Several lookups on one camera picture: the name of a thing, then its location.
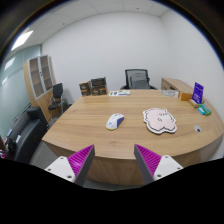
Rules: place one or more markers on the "white and blue computer mouse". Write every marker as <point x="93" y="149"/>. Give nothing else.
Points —
<point x="114" y="121"/>

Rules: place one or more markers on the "green packet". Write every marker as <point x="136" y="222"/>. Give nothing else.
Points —
<point x="206" y="110"/>

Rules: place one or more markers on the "dark brown box left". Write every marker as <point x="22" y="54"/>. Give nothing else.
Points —
<point x="85" y="88"/>

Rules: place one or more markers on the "dark brown box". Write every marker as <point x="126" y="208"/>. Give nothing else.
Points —
<point x="85" y="88"/>
<point x="98" y="86"/>

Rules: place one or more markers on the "low wooden sideboard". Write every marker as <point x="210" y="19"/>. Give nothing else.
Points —
<point x="175" y="84"/>

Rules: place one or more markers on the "orange wooden box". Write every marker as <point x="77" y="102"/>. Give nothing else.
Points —
<point x="185" y="96"/>

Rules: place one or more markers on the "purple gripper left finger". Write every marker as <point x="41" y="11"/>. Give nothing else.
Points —
<point x="75" y="167"/>

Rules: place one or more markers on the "white green leaflet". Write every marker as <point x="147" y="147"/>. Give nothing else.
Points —
<point x="119" y="93"/>

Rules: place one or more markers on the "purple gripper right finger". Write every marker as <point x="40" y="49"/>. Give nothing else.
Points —
<point x="153" y="166"/>

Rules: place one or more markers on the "purple sign stand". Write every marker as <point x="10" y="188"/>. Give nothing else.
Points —
<point x="198" y="93"/>

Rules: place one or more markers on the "wooden glass-door cabinet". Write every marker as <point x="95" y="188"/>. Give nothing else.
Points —
<point x="39" y="82"/>

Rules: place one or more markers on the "black side chair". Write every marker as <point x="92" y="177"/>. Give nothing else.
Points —
<point x="57" y="98"/>

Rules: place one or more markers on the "ceiling light panel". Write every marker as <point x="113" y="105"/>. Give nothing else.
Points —
<point x="21" y="40"/>

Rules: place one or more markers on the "pink cloud-shaped mouse pad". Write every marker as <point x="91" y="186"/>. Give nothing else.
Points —
<point x="159" y="120"/>

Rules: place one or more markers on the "dark brown box right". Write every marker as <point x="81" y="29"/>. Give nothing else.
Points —
<point x="98" y="86"/>

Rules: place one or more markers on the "black leather sofa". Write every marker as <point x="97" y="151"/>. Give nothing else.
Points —
<point x="26" y="135"/>

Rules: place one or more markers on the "grey mesh office chair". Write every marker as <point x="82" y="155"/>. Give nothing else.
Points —
<point x="137" y="79"/>

